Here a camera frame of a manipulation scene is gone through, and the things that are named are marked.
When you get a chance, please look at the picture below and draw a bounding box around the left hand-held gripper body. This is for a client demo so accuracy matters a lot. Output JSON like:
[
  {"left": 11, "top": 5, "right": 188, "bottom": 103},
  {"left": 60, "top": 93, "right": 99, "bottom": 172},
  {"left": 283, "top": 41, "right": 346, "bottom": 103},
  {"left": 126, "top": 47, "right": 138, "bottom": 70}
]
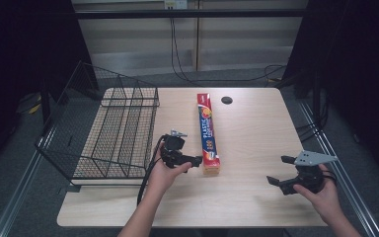
[{"left": 159, "top": 129, "right": 192, "bottom": 170}]

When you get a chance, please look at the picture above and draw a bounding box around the long black floor cable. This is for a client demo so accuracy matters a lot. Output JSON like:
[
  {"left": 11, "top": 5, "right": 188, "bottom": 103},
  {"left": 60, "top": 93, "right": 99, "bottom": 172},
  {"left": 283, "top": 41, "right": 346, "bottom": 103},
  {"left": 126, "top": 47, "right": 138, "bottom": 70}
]
[{"left": 169, "top": 17, "right": 289, "bottom": 84}]

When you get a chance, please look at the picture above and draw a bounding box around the white wall outlet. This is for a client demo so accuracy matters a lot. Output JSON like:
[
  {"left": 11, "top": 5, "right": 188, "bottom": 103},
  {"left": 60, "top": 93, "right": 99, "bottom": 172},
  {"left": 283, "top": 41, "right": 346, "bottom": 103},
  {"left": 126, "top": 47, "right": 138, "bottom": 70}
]
[{"left": 163, "top": 0, "right": 189, "bottom": 10}]

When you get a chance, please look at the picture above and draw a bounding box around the dark curtain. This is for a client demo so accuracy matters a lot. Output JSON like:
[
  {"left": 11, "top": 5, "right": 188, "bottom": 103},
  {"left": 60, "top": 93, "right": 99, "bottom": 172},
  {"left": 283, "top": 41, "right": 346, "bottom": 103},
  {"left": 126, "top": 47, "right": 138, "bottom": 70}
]
[
  {"left": 0, "top": 0, "right": 100, "bottom": 179},
  {"left": 280, "top": 0, "right": 379, "bottom": 186}
]

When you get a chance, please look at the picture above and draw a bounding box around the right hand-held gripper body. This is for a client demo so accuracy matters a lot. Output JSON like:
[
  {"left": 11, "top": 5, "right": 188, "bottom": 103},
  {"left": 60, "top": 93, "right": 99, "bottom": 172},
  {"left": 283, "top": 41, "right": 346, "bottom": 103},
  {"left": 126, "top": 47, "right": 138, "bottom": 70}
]
[{"left": 287, "top": 149, "right": 340, "bottom": 196}]

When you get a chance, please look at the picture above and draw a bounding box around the bundle of black cables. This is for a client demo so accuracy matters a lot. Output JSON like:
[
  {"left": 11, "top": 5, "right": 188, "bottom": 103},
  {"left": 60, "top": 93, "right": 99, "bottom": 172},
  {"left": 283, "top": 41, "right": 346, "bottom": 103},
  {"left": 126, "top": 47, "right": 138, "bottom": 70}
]
[{"left": 295, "top": 95, "right": 331, "bottom": 144}]

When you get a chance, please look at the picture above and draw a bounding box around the black horizontal frame bar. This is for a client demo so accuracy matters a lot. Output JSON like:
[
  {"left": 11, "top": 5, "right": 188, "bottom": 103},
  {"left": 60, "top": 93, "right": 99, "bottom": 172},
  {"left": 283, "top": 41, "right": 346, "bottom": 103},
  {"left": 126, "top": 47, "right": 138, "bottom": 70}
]
[{"left": 73, "top": 9, "right": 308, "bottom": 20}]

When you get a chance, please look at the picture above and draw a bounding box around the long plastic wrap box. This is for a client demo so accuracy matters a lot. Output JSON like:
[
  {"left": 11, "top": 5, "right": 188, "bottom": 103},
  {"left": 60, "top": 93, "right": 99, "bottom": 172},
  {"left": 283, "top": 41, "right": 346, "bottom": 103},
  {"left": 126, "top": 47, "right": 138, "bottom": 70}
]
[{"left": 195, "top": 92, "right": 222, "bottom": 176}]

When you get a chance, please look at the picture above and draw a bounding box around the black wire basket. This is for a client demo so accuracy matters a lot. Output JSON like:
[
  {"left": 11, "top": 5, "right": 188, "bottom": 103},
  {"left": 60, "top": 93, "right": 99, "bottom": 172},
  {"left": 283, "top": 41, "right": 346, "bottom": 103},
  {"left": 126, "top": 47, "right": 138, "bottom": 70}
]
[{"left": 34, "top": 60, "right": 161, "bottom": 188}]

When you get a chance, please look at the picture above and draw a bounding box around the person's left hand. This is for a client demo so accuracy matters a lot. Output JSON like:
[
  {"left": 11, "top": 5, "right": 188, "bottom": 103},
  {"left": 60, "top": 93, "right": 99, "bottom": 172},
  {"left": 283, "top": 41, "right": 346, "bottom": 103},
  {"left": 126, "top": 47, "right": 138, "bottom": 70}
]
[{"left": 146, "top": 142, "right": 193, "bottom": 198}]

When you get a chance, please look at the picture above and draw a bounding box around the person's right hand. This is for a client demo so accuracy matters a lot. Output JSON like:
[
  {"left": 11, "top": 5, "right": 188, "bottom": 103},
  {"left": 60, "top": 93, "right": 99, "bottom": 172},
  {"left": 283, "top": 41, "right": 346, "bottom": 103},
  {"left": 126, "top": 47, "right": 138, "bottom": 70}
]
[{"left": 292, "top": 163, "right": 344, "bottom": 226}]

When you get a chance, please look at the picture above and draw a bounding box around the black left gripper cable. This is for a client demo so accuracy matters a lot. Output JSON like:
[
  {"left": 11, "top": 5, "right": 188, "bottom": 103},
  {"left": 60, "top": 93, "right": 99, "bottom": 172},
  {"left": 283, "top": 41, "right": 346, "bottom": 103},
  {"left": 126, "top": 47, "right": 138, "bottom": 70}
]
[{"left": 136, "top": 135, "right": 166, "bottom": 206}]

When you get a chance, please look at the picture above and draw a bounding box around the metal floor rail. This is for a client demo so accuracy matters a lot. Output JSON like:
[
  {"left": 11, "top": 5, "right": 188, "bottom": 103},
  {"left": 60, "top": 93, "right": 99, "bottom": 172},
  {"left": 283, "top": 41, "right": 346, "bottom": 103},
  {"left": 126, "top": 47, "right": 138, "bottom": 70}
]
[
  {"left": 0, "top": 126, "right": 57, "bottom": 237},
  {"left": 296, "top": 100, "right": 379, "bottom": 237}
]

